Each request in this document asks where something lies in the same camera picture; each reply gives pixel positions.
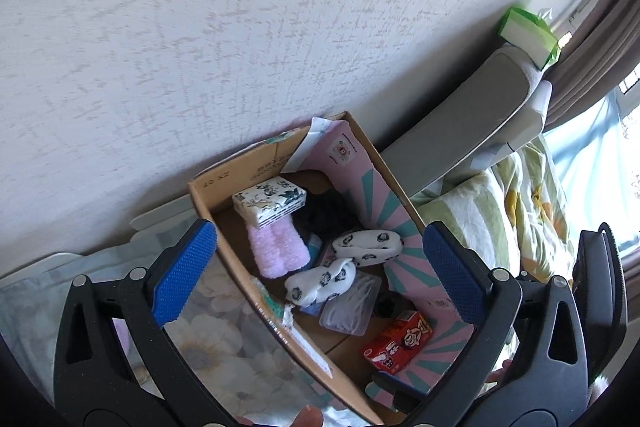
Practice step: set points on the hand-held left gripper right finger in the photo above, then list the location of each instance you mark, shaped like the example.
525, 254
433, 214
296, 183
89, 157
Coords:
452, 274

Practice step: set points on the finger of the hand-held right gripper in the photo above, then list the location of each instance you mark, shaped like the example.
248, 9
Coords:
395, 389

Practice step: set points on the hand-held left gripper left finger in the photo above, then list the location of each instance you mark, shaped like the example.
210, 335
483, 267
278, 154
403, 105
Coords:
182, 272

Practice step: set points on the white spotted sock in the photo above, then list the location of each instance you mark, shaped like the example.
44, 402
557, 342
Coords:
320, 282
367, 247

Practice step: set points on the clear dental floss box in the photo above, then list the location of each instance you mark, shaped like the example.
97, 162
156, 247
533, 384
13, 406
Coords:
350, 307

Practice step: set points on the white floral tissue pack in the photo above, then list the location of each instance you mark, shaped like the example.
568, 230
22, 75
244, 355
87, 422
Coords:
270, 199

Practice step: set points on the pink and teal cardboard box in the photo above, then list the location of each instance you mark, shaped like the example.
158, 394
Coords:
380, 187

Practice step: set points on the black scrunchie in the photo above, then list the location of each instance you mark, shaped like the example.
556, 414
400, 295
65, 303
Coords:
330, 212

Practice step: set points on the white desktop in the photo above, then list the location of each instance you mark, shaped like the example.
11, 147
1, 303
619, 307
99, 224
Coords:
160, 219

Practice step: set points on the person's left hand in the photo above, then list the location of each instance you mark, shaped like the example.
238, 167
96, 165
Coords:
307, 418

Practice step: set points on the red snack box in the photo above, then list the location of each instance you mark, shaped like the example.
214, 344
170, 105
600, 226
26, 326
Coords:
397, 342

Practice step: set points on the green and yellow blanket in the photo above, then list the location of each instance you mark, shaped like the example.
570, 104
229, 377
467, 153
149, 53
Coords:
500, 217

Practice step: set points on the pink fluffy cloth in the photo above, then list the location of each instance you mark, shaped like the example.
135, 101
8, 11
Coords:
277, 247

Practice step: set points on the grey padded headboard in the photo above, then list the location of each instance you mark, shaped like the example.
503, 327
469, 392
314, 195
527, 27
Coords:
465, 122

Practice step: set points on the green tissue pack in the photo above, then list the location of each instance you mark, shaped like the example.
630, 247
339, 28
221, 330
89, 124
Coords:
530, 37

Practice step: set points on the grey curtain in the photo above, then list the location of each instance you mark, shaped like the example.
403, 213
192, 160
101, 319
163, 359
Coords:
590, 47

